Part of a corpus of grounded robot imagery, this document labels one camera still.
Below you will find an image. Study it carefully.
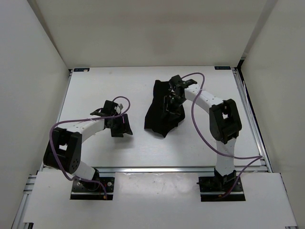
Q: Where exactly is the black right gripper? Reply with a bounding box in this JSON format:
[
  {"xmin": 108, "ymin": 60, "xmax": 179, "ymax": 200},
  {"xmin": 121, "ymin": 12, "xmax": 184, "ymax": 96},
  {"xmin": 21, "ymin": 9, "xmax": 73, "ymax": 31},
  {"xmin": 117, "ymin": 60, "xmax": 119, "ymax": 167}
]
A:
[{"xmin": 160, "ymin": 95, "xmax": 185, "ymax": 123}]

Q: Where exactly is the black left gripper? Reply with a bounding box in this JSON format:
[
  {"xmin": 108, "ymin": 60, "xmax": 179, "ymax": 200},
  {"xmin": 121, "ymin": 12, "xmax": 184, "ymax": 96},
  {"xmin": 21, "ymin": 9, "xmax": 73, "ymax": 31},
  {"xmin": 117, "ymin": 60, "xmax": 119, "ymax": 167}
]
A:
[{"xmin": 109, "ymin": 113, "xmax": 132, "ymax": 137}]

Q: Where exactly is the black skirt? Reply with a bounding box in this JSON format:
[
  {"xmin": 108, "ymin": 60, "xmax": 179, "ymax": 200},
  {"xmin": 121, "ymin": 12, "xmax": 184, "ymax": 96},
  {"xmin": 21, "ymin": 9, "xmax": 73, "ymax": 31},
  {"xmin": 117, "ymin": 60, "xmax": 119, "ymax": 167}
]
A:
[{"xmin": 144, "ymin": 80, "xmax": 185, "ymax": 138}]

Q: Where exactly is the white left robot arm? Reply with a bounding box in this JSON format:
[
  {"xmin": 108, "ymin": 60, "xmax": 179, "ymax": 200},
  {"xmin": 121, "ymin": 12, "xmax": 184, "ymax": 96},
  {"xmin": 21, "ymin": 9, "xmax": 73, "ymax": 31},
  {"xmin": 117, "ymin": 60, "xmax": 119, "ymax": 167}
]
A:
[{"xmin": 43, "ymin": 114, "xmax": 133, "ymax": 191}]

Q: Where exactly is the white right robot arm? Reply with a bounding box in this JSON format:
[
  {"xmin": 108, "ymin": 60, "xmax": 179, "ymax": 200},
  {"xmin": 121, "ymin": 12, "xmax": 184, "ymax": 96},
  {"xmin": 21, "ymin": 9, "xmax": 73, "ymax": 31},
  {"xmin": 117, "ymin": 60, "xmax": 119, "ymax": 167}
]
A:
[{"xmin": 165, "ymin": 85, "xmax": 242, "ymax": 191}]

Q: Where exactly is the blue right corner label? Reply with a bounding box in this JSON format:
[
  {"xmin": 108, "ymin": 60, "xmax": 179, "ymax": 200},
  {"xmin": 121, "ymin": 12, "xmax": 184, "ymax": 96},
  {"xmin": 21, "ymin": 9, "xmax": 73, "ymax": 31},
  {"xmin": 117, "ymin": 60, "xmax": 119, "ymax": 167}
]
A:
[{"xmin": 214, "ymin": 66, "xmax": 231, "ymax": 70}]

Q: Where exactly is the blue corner label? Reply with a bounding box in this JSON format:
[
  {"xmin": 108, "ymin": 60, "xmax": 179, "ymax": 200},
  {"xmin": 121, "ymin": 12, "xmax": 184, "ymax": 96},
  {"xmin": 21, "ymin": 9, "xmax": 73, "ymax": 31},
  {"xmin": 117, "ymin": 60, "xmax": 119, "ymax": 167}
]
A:
[
  {"xmin": 214, "ymin": 66, "xmax": 231, "ymax": 70},
  {"xmin": 73, "ymin": 68, "xmax": 90, "ymax": 72}
]

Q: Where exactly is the blue left corner label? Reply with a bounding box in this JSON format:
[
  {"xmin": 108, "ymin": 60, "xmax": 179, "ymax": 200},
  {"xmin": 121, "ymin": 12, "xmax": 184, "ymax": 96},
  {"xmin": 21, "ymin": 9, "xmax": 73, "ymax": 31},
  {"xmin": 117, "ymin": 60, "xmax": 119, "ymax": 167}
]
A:
[{"xmin": 73, "ymin": 68, "xmax": 90, "ymax": 72}]

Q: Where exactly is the white front cover board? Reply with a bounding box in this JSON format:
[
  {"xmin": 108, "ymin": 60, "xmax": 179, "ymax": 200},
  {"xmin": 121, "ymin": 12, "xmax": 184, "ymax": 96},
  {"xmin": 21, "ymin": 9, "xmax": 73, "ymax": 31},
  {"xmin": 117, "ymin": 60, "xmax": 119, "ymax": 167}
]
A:
[{"xmin": 24, "ymin": 171, "xmax": 296, "ymax": 229}]

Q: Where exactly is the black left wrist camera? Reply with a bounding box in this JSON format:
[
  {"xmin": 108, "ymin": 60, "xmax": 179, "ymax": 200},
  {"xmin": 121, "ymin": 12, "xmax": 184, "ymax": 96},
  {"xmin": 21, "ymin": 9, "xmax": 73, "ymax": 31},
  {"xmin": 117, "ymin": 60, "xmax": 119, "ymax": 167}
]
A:
[{"xmin": 90, "ymin": 100, "xmax": 122, "ymax": 117}]

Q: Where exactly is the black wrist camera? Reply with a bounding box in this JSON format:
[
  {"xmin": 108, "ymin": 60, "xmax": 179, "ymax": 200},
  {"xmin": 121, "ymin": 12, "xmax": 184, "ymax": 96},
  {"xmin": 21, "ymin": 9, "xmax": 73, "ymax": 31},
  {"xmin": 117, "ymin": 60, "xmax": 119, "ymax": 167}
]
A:
[
  {"xmin": 90, "ymin": 100, "xmax": 122, "ymax": 117},
  {"xmin": 169, "ymin": 75, "xmax": 197, "ymax": 90}
]

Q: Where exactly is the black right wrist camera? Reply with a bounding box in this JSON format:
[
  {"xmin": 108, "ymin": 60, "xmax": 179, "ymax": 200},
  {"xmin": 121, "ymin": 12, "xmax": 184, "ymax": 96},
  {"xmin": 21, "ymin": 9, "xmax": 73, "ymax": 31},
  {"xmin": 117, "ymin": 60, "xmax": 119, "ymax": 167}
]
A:
[{"xmin": 169, "ymin": 75, "xmax": 197, "ymax": 90}]

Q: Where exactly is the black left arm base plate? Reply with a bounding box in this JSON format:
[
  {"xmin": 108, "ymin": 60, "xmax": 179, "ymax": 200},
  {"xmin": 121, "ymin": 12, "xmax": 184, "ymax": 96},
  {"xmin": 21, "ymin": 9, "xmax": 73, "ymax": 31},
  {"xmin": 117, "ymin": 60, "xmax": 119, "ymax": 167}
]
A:
[{"xmin": 70, "ymin": 176, "xmax": 115, "ymax": 200}]

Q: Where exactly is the aluminium left frame rail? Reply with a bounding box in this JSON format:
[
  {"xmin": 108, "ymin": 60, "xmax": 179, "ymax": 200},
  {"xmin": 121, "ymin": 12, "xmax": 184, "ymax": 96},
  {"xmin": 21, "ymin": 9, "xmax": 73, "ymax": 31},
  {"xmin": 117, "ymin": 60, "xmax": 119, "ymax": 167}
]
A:
[{"xmin": 36, "ymin": 68, "xmax": 72, "ymax": 173}]

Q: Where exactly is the aluminium frame rail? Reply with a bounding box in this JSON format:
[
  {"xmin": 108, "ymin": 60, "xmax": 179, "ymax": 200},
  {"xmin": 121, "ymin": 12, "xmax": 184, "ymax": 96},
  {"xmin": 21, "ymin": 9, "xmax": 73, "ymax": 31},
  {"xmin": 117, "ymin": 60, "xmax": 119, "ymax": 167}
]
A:
[
  {"xmin": 232, "ymin": 67, "xmax": 273, "ymax": 173},
  {"xmin": 36, "ymin": 68, "xmax": 72, "ymax": 173}
]

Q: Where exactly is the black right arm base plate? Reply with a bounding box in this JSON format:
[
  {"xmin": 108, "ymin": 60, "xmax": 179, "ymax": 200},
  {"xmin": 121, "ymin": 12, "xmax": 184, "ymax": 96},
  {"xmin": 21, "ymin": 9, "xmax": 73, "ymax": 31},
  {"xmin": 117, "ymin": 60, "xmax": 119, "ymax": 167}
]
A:
[{"xmin": 197, "ymin": 177, "xmax": 246, "ymax": 202}]

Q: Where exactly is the aluminium right frame rail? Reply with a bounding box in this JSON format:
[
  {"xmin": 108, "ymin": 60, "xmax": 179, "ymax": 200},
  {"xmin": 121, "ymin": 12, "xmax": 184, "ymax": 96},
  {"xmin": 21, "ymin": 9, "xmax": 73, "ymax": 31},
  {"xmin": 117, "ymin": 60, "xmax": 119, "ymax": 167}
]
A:
[{"xmin": 232, "ymin": 67, "xmax": 273, "ymax": 173}]

